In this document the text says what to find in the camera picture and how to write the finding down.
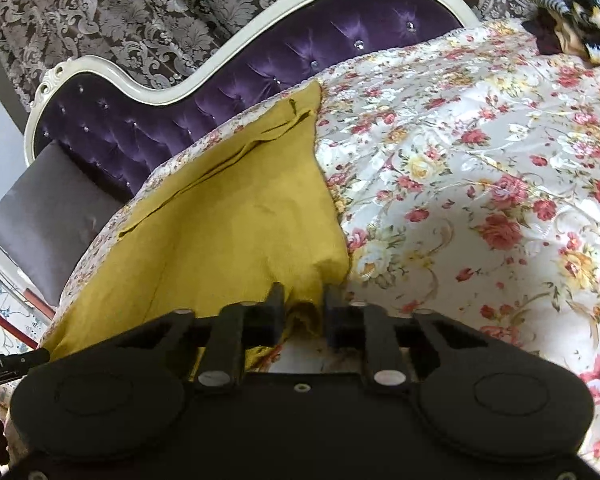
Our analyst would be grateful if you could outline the mustard yellow knit sweater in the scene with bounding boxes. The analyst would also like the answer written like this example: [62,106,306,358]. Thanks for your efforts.
[43,81,349,360]

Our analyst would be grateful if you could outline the red grey stick vacuum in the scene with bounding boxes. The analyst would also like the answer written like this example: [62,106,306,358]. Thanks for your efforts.
[0,315,38,349]

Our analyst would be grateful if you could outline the grey square pillow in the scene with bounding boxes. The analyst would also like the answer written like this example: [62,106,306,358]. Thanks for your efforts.
[0,142,122,307]

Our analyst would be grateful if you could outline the floral quilted bedspread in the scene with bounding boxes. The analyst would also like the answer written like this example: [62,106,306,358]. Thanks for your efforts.
[0,18,600,476]

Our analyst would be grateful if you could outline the purple tufted headboard white frame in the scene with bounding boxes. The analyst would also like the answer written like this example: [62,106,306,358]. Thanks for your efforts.
[23,0,478,197]

